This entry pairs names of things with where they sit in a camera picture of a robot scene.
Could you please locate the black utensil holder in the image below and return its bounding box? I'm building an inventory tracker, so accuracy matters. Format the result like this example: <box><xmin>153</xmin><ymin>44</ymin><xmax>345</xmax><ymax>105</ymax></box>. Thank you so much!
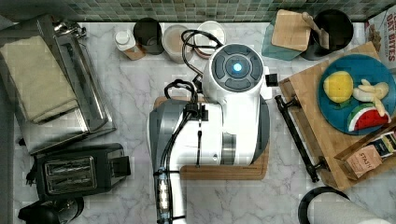
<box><xmin>301</xmin><ymin>9</ymin><xmax>354</xmax><ymax>61</ymax></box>

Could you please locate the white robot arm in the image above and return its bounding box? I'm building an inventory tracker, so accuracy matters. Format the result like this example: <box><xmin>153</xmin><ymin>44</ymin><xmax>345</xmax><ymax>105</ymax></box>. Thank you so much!
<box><xmin>147</xmin><ymin>44</ymin><xmax>269</xmax><ymax>224</ymax></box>

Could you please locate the wooden cutting board under robot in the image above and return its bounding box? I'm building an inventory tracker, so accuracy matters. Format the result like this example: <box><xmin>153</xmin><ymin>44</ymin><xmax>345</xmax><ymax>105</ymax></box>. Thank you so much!
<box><xmin>148</xmin><ymin>97</ymin><xmax>270</xmax><ymax>180</ymax></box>

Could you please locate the wooden tea box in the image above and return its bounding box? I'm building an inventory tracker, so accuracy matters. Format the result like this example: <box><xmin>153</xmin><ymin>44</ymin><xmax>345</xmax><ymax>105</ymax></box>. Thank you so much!
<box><xmin>334</xmin><ymin>125</ymin><xmax>395</xmax><ymax>181</ymax></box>

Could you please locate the white round bowl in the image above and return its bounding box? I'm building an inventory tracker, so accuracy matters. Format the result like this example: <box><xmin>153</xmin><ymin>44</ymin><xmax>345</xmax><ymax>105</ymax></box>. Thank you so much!
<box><xmin>194</xmin><ymin>21</ymin><xmax>226</xmax><ymax>59</ymax></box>

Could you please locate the pink Stash tea packet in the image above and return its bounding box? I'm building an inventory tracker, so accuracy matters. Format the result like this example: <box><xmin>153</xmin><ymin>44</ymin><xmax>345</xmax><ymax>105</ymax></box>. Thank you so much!
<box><xmin>346</xmin><ymin>145</ymin><xmax>382</xmax><ymax>179</ymax></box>

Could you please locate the black cup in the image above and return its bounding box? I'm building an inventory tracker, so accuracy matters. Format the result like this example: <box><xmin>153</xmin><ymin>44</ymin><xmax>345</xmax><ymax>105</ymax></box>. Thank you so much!
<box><xmin>133</xmin><ymin>18</ymin><xmax>163</xmax><ymax>55</ymax></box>

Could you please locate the black kettle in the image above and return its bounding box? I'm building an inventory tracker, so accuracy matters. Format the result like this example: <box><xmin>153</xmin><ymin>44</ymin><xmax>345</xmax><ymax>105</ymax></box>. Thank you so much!
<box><xmin>18</xmin><ymin>197</ymin><xmax>84</xmax><ymax>224</ymax></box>

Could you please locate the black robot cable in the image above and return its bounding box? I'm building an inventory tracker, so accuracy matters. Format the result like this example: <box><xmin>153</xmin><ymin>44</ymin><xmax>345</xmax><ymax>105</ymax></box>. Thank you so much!
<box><xmin>163</xmin><ymin>29</ymin><xmax>224</xmax><ymax>102</ymax></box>

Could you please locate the dark tea packet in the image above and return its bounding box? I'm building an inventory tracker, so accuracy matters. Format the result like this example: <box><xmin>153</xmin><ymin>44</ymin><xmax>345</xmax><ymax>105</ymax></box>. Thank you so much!
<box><xmin>372</xmin><ymin>132</ymin><xmax>395</xmax><ymax>159</ymax></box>

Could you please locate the plush watermelon slice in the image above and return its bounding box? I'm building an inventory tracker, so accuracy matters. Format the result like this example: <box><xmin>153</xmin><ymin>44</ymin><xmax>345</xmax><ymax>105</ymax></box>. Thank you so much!
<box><xmin>347</xmin><ymin>104</ymin><xmax>391</xmax><ymax>132</ymax></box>

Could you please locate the beige ceramic canister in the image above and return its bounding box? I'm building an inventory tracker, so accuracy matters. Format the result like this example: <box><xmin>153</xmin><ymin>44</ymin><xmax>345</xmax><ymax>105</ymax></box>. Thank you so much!
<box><xmin>162</xmin><ymin>24</ymin><xmax>187</xmax><ymax>64</ymax></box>

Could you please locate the yellow plush lemon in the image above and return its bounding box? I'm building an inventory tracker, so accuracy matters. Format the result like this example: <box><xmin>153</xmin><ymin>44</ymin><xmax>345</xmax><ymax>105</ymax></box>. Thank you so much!
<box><xmin>323</xmin><ymin>71</ymin><xmax>353</xmax><ymax>104</ymax></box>

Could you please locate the small wooden board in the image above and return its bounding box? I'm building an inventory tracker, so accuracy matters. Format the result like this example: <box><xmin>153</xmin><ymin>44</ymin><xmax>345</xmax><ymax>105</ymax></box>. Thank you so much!
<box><xmin>271</xmin><ymin>9</ymin><xmax>311</xmax><ymax>51</ymax></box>

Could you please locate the plush banana toy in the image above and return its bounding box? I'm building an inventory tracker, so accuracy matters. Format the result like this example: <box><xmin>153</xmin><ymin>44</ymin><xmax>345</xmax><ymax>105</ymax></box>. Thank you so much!
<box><xmin>352</xmin><ymin>79</ymin><xmax>389</xmax><ymax>117</ymax></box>

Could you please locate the black toaster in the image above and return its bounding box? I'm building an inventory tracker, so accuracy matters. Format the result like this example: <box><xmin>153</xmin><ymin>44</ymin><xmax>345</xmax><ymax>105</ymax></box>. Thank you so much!
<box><xmin>26</xmin><ymin>143</ymin><xmax>131</xmax><ymax>201</ymax></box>

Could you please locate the blue round plate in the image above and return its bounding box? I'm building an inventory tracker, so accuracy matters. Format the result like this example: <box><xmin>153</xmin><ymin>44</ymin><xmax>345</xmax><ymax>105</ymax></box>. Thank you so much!
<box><xmin>318</xmin><ymin>54</ymin><xmax>395</xmax><ymax>134</ymax></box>

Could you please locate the beige folded towel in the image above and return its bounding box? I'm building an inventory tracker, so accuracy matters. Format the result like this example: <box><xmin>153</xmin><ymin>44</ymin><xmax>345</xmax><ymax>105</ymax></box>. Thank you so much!
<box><xmin>1</xmin><ymin>35</ymin><xmax>78</xmax><ymax>123</ymax></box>

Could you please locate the wooden spatula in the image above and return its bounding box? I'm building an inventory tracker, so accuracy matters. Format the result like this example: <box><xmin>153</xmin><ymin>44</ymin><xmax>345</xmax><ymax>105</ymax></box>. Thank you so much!
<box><xmin>302</xmin><ymin>12</ymin><xmax>330</xmax><ymax>49</ymax></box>

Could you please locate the steel dish rack tray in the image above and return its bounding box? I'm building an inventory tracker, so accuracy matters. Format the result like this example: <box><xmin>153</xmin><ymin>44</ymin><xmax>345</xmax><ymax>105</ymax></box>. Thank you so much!
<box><xmin>1</xmin><ymin>15</ymin><xmax>115</xmax><ymax>155</ymax></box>

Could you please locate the paper towel roll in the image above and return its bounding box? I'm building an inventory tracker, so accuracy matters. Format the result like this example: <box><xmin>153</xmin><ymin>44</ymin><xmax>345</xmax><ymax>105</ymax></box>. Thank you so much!
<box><xmin>298</xmin><ymin>187</ymin><xmax>391</xmax><ymax>224</ymax></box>

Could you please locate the oat bites cereal box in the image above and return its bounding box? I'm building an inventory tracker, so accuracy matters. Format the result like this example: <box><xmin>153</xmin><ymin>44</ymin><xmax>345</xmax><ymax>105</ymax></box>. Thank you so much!
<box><xmin>365</xmin><ymin>6</ymin><xmax>396</xmax><ymax>72</ymax></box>

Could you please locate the white cap spice bottle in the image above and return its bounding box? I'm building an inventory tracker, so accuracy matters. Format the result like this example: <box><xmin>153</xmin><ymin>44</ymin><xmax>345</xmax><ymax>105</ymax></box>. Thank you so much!
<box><xmin>115</xmin><ymin>30</ymin><xmax>146</xmax><ymax>61</ymax></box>

